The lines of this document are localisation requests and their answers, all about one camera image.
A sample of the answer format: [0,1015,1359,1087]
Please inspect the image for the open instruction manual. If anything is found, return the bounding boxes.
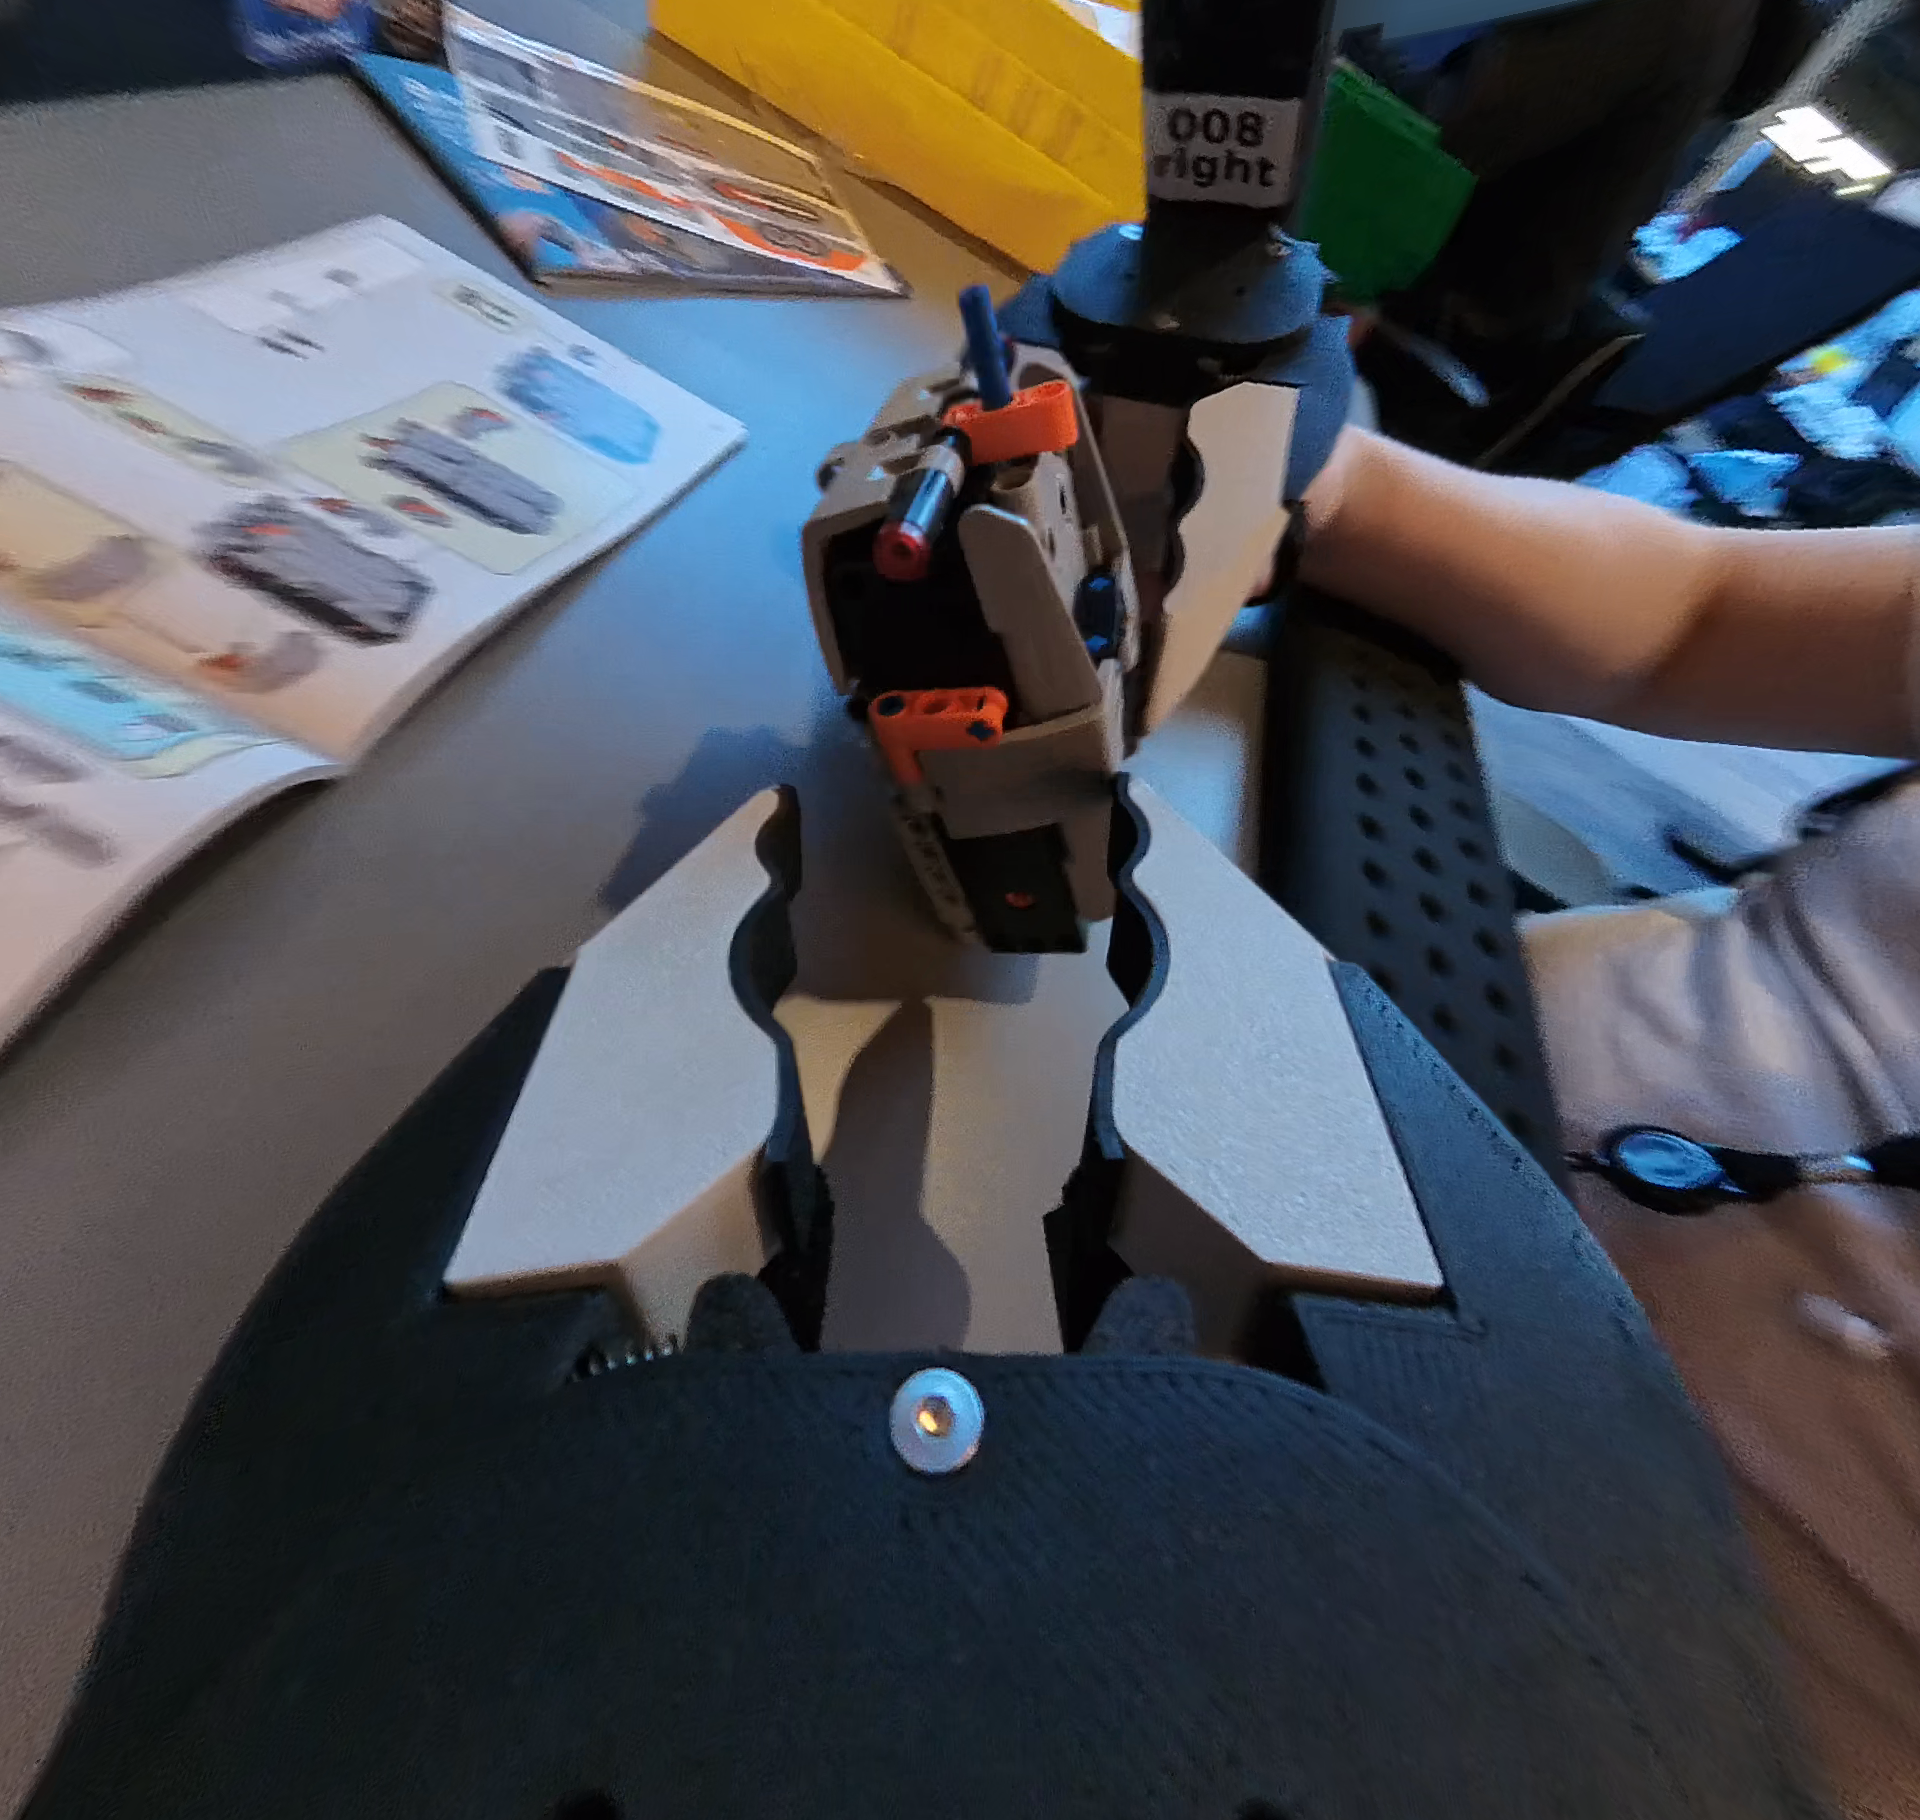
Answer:
[0,211,749,1058]

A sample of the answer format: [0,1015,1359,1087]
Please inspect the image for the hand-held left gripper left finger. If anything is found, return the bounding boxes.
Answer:
[448,783,834,1350]

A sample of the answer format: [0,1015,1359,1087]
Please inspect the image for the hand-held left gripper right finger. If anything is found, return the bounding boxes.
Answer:
[1048,779,1444,1351]

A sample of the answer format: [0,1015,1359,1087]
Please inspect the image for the person's light shirt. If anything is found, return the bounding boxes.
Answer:
[1517,772,1920,1820]

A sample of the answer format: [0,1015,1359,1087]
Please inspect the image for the grey desk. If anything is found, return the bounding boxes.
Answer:
[0,0,1267,1820]

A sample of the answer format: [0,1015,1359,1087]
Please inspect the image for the small blue booklet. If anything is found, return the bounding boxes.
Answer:
[349,51,916,299]

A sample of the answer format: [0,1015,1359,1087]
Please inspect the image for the black badge reel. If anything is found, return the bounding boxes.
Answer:
[1567,1126,1920,1215]

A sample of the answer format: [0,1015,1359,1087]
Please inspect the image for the grey building block robot model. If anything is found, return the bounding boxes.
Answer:
[801,287,1147,951]

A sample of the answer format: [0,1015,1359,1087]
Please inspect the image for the yellow plastic bin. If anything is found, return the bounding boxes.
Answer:
[649,0,1147,276]

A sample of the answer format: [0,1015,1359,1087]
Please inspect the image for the black perforated board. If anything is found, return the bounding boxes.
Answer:
[1260,605,1561,1174]

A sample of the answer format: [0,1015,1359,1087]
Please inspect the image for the person's right forearm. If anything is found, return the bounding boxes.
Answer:
[1289,425,1920,763]

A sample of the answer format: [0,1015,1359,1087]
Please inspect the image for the green plastic bins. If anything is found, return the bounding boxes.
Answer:
[1295,56,1480,299]

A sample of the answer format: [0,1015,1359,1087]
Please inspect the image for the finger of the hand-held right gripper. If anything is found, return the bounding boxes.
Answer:
[1147,384,1305,734]

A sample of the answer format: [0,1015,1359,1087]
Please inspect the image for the white sticker sheet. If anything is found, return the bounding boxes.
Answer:
[439,3,871,276]

